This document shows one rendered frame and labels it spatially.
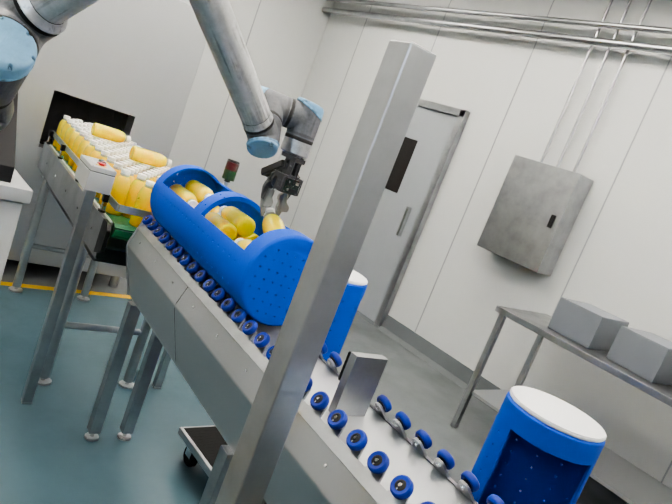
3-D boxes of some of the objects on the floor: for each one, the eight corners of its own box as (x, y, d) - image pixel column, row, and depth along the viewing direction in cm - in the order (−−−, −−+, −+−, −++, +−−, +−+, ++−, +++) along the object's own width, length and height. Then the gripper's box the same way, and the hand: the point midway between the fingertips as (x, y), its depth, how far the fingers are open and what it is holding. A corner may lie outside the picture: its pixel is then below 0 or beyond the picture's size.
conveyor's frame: (44, 422, 249) (106, 223, 234) (4, 275, 376) (42, 140, 361) (153, 423, 279) (214, 246, 264) (82, 287, 405) (121, 162, 390)
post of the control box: (21, 403, 256) (87, 186, 239) (20, 398, 259) (85, 183, 242) (31, 404, 259) (97, 188, 242) (30, 399, 262) (95, 186, 245)
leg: (85, 442, 247) (130, 305, 237) (82, 433, 252) (126, 299, 241) (99, 441, 251) (144, 307, 240) (96, 433, 255) (140, 301, 245)
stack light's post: (153, 388, 310) (221, 191, 291) (151, 384, 313) (218, 188, 294) (161, 389, 312) (228, 193, 294) (158, 385, 315) (225, 190, 297)
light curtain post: (99, 857, 121) (412, 40, 93) (92, 825, 126) (389, 38, 97) (128, 845, 125) (438, 56, 97) (121, 814, 129) (414, 52, 101)
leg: (118, 441, 256) (163, 309, 245) (115, 433, 260) (159, 304, 250) (132, 441, 259) (176, 311, 249) (128, 433, 264) (172, 305, 253)
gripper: (285, 152, 176) (261, 219, 180) (316, 163, 184) (292, 227, 187) (272, 147, 183) (249, 211, 186) (302, 157, 190) (279, 219, 194)
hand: (268, 213), depth 189 cm, fingers closed on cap, 4 cm apart
